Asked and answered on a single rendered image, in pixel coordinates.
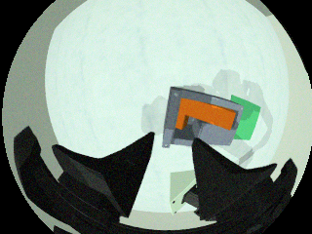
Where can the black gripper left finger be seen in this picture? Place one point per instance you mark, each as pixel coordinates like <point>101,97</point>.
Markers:
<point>117,176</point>

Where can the orange l-shaped part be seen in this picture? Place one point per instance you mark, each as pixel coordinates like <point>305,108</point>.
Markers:
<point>212,114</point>

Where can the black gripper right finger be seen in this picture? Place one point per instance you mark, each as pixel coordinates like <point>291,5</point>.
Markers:
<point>221,182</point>

